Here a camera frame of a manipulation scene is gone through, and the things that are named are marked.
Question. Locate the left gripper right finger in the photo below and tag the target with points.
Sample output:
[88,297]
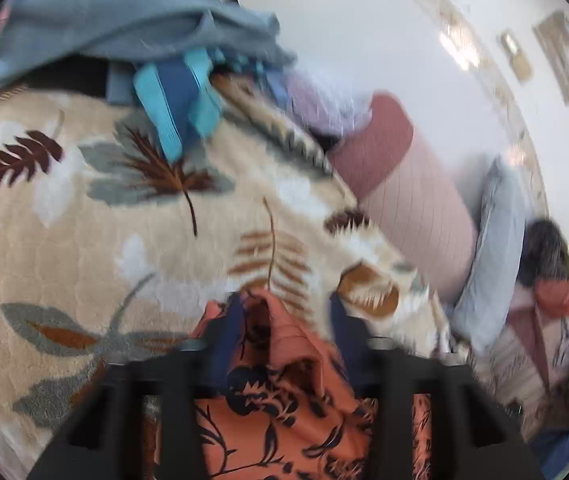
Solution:
[472,435]

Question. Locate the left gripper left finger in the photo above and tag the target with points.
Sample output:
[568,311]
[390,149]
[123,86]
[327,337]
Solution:
[102,438]

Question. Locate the orange black floral garment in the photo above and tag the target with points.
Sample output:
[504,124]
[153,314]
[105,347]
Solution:
[287,410]

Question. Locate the striped sofa cover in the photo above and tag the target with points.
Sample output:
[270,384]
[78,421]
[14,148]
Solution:
[529,368]

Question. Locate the grey blue pillow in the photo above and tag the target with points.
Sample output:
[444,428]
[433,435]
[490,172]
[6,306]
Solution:
[482,308]

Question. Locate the cream leaf print blanket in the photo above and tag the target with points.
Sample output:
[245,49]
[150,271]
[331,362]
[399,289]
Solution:
[107,249]

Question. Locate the pink bolster cushion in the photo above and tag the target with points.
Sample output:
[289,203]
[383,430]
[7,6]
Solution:
[402,186]

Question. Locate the lilac plastic bag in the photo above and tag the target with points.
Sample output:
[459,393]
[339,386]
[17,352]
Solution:
[317,104]

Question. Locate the teal blue striped garment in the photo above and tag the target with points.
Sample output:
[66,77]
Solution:
[179,99]

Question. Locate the grey blue cloth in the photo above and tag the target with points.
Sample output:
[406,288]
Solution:
[40,32]

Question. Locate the beige wall switch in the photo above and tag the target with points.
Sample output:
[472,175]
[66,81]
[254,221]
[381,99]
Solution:
[516,57]

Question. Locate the framed wall plaque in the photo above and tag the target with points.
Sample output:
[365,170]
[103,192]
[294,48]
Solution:
[553,36]

